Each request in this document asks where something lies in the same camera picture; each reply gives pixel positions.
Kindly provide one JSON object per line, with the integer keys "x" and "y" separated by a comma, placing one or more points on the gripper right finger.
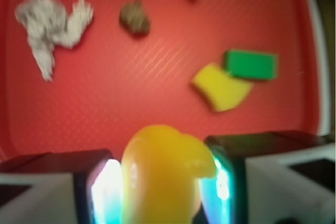
{"x": 270, "y": 177}

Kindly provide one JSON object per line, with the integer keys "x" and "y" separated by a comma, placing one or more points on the yellow rubber duck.
{"x": 161, "y": 169}

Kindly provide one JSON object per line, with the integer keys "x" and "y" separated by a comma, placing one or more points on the brown rock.
{"x": 134, "y": 18}

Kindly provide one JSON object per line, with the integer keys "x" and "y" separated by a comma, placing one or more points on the crumpled white paper towel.
{"x": 48, "y": 24}

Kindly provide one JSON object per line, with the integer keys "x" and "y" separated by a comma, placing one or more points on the red plastic tray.
{"x": 114, "y": 83}

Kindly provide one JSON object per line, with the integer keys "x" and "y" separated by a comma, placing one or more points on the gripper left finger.
{"x": 68, "y": 187}

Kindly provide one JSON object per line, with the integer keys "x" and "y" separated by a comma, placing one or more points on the yellow green sponge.
{"x": 225, "y": 87}

